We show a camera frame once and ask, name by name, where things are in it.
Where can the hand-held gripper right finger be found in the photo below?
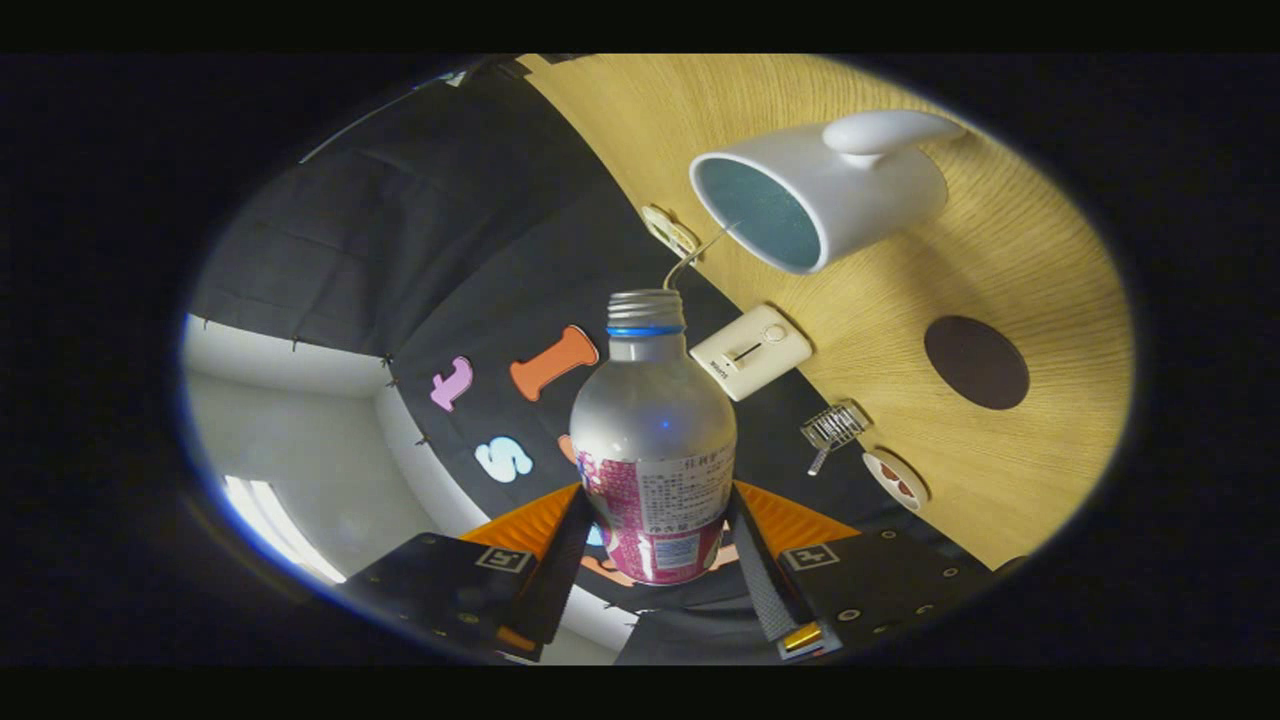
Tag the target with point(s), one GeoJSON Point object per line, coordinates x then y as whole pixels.
{"type": "Point", "coordinates": [765, 580]}

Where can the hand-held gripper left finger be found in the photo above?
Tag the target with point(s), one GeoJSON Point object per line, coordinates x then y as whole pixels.
{"type": "Point", "coordinates": [560, 580]}

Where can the silver juice bottle red label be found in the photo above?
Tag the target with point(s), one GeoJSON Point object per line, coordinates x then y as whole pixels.
{"type": "Point", "coordinates": [650, 410]}

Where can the dark brown round coaster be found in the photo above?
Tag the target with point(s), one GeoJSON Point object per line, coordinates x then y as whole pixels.
{"type": "Point", "coordinates": [977, 362]}

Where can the white cup blue inside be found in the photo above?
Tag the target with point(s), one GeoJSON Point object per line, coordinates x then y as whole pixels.
{"type": "Point", "coordinates": [860, 190]}

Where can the white round plate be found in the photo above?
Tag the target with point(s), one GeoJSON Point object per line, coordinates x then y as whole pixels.
{"type": "Point", "coordinates": [877, 492]}

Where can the red food pieces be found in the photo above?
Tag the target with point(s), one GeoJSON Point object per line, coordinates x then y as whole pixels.
{"type": "Point", "coordinates": [897, 484]}

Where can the white toaster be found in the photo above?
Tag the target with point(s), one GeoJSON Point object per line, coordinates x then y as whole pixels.
{"type": "Point", "coordinates": [750, 352]}

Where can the ceiling light panel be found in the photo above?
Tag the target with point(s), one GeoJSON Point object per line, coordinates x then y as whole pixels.
{"type": "Point", "coordinates": [280, 530]}

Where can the white compartment tray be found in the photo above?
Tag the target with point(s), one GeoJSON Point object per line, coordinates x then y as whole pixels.
{"type": "Point", "coordinates": [668, 230]}

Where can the wooden table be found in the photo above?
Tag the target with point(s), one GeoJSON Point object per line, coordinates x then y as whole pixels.
{"type": "Point", "coordinates": [1000, 260]}

